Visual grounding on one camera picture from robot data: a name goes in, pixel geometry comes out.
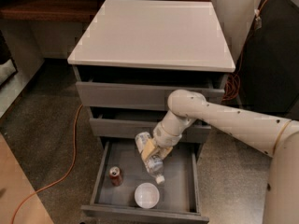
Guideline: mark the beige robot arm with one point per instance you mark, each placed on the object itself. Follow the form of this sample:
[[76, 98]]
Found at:
[[274, 136]]

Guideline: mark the red soda can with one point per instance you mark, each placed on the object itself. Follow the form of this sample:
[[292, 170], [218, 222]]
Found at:
[[115, 176]]

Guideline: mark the dark chair with cushion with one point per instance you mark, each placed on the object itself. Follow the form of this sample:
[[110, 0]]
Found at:
[[8, 67]]

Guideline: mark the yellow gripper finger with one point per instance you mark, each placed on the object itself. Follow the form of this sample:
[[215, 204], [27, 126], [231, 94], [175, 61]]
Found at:
[[165, 151], [149, 149]]

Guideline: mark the grey middle drawer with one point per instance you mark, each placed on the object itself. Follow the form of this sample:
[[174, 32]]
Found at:
[[127, 123]]

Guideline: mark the white cabinet counter top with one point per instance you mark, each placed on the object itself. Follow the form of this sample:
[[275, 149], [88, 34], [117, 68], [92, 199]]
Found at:
[[155, 35]]

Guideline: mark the grey drawer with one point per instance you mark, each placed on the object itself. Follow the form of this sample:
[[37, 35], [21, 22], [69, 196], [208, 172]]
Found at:
[[134, 96], [179, 194], [127, 123]]

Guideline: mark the dark wooden shelf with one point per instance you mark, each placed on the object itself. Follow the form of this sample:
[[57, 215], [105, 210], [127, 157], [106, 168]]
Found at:
[[54, 10]]

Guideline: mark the grey bottom drawer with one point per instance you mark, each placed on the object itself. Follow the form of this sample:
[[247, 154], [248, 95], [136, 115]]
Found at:
[[179, 194]]

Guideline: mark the white bowl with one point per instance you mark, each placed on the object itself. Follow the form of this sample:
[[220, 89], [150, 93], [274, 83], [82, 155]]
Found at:
[[147, 195]]

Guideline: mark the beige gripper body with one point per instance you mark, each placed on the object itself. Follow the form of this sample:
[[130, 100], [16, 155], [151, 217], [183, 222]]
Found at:
[[163, 136]]

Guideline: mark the grey top drawer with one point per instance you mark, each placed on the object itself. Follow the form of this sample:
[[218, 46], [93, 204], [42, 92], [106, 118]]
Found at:
[[134, 96]]

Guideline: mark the clear blue plastic bottle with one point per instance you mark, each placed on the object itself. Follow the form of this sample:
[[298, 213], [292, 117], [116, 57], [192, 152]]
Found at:
[[154, 165]]

